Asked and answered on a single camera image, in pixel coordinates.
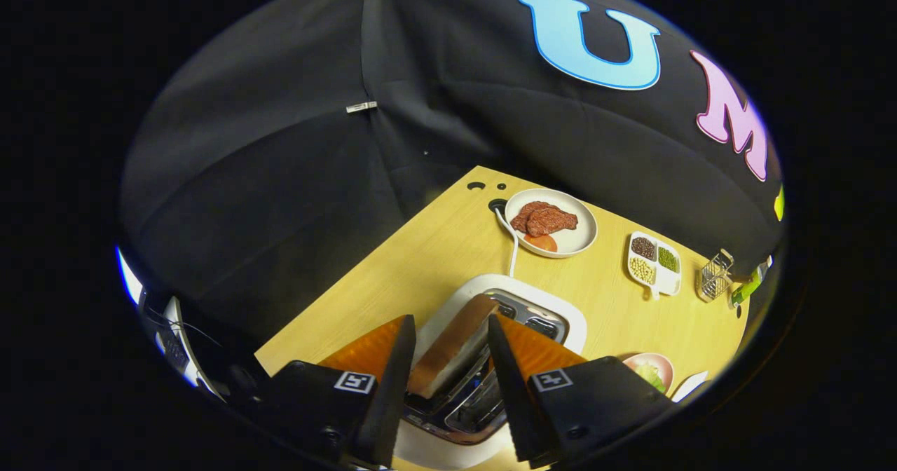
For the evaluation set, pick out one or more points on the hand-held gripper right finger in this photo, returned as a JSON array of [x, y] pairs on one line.
[[515, 401]]

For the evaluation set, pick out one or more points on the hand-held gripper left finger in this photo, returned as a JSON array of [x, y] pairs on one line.
[[392, 401]]

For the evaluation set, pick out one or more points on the toasted bread slice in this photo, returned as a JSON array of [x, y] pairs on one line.
[[452, 345]]

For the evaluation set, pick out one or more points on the green lettuce leaf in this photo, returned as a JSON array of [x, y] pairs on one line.
[[650, 376]]

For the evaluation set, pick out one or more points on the cream white toaster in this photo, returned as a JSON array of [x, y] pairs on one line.
[[455, 296]]

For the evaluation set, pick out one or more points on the pink round plate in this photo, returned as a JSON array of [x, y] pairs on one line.
[[659, 362]]

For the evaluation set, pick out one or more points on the orange vegetable slice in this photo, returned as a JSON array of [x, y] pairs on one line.
[[541, 242]]

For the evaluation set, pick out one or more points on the white round plate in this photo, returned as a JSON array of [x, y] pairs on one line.
[[578, 240]]

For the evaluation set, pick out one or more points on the white square plate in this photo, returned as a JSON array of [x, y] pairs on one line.
[[690, 385]]

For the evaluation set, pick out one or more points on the brown meat steak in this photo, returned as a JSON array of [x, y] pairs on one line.
[[546, 219]]

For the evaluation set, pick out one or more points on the white divided bean dish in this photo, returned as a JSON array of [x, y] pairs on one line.
[[655, 278]]

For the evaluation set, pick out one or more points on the metal mesh holder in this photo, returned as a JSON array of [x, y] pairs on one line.
[[715, 278]]

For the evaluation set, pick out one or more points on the black backdrop cloth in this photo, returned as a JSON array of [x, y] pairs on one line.
[[315, 176]]

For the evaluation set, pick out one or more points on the green label plastic bottle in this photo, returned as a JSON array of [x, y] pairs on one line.
[[748, 287]]

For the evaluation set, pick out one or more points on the silver clip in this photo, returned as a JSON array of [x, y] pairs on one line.
[[361, 107]]

